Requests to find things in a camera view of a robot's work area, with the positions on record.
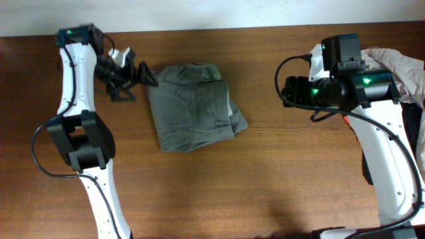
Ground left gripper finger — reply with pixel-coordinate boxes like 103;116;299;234
136;61;159;87
106;83;136;102

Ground beige garment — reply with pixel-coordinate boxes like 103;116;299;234
361;47;424;179

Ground grey cargo shorts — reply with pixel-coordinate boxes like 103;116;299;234
148;64;248;152

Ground left black cable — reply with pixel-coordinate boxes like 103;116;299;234
31;33;122;239

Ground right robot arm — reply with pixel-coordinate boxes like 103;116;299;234
276;33;424;238

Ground right black cable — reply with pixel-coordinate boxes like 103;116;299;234
274;54;424;239

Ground black garment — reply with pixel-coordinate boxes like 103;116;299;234
362;103;422;185

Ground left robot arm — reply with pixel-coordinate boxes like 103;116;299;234
45;23;159;238

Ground black cable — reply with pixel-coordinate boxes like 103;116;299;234
274;54;424;239
31;33;122;239

